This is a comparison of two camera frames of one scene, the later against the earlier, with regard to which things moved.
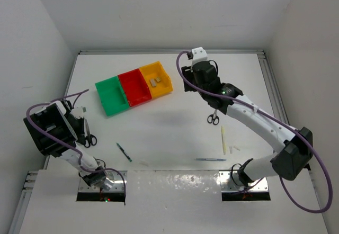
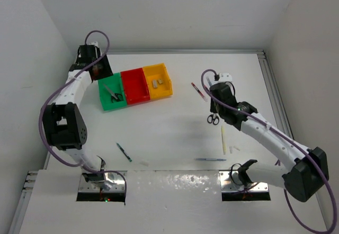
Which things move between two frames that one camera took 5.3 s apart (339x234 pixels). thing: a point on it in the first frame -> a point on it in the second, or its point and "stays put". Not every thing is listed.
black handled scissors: (214, 116) stays put
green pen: (124, 152) stays put
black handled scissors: (90, 139) -> (115, 97)
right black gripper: (187, 72) -> (212, 107)
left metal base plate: (115, 176) stays put
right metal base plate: (230, 182) stays put
